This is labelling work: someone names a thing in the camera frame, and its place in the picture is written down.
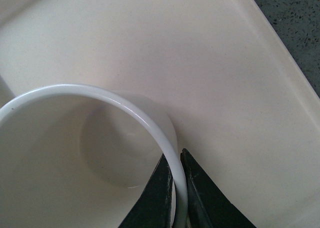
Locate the cream rectangular plastic tray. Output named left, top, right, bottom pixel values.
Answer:
left=0, top=0, right=320, bottom=228

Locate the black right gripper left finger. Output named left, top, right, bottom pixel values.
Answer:
left=119, top=155, right=173, bottom=228

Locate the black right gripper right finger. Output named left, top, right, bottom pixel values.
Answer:
left=180, top=148, right=255, bottom=228

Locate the white smiley mug black handle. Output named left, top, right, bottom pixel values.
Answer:
left=0, top=84, right=188, bottom=228

